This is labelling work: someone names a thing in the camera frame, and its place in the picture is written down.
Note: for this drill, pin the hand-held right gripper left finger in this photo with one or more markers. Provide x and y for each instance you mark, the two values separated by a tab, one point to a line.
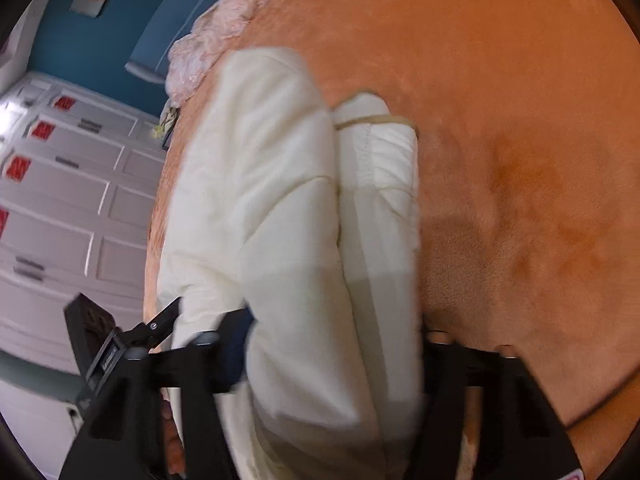
235	345

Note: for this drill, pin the pink lace bedspread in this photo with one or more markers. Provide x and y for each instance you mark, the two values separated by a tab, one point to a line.
215	40

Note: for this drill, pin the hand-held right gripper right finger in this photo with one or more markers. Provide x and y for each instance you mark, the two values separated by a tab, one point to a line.
450	375

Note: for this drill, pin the blue padded headboard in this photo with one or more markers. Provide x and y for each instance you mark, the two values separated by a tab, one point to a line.
100	45

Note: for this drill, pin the orange plush blanket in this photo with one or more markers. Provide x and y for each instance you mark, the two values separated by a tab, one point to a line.
500	110

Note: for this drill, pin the white panelled wardrobe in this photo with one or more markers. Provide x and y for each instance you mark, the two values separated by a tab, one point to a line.
65	220

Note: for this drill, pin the light grey pillow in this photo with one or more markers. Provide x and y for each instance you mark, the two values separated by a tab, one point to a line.
145	72

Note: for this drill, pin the white padded jacket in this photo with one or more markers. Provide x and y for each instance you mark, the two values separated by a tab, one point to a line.
280	200

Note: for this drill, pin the red paper decoration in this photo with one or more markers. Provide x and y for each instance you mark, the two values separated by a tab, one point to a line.
65	103
18	166
2	222
41	131

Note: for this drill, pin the person's left hand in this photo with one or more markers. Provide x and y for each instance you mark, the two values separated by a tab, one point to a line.
172	435

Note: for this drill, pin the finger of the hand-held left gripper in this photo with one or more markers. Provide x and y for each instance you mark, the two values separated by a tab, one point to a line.
157	321

